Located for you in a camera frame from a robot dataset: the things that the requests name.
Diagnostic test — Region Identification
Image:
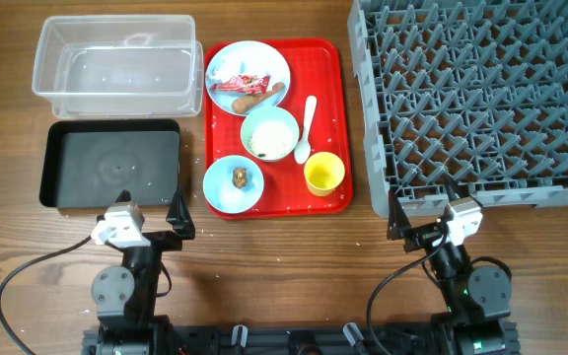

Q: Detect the white plastic spoon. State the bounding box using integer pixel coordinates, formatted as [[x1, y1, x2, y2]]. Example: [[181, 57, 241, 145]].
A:
[[294, 96, 318, 165]]

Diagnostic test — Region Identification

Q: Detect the white rice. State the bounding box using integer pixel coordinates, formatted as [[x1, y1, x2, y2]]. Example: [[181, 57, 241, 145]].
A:
[[248, 121, 294, 161]]

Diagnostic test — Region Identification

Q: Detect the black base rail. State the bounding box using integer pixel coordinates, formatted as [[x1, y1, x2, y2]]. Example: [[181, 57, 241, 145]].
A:
[[81, 322, 521, 355]]

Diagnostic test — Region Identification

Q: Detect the yellow cup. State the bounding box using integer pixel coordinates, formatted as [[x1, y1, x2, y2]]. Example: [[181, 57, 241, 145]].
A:
[[304, 152, 345, 197]]

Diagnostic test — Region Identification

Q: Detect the orange carrot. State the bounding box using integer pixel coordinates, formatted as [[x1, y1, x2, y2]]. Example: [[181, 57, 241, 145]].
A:
[[232, 82, 285, 114]]

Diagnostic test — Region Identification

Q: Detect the clear plastic bin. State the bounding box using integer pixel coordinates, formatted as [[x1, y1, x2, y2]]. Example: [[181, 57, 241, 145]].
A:
[[32, 15, 204, 119]]

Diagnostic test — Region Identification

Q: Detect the brown food scrap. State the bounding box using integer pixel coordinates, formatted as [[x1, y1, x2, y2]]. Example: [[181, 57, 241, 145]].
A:
[[232, 167, 249, 189]]

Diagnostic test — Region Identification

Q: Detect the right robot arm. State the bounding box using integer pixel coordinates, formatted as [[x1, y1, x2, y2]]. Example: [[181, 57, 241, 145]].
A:
[[388, 177, 521, 355]]

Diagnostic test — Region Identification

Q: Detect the red serving tray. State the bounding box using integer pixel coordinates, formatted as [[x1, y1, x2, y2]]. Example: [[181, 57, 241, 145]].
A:
[[208, 38, 353, 220]]

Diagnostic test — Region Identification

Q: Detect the white tissue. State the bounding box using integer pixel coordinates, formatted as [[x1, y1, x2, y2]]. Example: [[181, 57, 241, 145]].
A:
[[208, 53, 246, 83]]

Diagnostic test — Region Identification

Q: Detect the grey dishwasher rack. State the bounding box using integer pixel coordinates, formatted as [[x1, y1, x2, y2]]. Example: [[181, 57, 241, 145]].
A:
[[347, 0, 568, 217]]

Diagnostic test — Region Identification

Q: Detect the black plastic tray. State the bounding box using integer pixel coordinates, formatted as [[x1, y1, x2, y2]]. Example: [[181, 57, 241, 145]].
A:
[[38, 118, 181, 209]]

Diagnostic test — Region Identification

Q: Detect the small light blue bowl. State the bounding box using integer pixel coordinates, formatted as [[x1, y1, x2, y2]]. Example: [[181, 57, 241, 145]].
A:
[[203, 155, 264, 214]]

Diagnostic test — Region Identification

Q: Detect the red snack wrapper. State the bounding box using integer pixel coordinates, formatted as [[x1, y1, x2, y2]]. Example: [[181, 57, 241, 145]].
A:
[[210, 74, 270, 95]]

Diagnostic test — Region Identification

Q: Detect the green bowl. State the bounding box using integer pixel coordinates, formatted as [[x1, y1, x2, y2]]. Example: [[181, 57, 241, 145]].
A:
[[241, 106, 300, 162]]

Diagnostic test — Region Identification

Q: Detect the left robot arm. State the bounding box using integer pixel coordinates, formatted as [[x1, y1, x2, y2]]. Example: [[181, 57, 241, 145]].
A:
[[81, 187, 195, 355]]

